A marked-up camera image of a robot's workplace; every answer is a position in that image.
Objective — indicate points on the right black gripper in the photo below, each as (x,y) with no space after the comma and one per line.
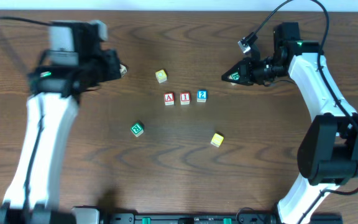
(245,72)

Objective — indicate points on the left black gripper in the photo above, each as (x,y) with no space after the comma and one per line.
(111,66)

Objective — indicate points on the blue number 2 block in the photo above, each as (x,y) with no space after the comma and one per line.
(202,96)

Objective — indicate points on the red letter I block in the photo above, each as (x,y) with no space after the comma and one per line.
(185,98)

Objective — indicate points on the red letter A block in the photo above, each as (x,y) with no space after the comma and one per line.
(169,99)

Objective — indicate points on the yellow block near right arm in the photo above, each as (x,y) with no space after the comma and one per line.
(217,140)

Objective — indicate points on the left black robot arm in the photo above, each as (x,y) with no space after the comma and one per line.
(33,195)

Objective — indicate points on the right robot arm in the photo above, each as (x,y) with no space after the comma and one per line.
(327,157)

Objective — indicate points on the green letter R block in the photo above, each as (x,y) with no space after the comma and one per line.
(234,76)

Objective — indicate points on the cream yellow picture block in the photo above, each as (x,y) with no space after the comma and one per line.
(123,70)

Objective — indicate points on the yellow top wooden block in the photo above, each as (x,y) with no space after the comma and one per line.
(161,76)

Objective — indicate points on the green number 2 block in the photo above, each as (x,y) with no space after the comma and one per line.
(137,129)

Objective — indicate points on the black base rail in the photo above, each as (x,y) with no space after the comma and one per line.
(93,215)

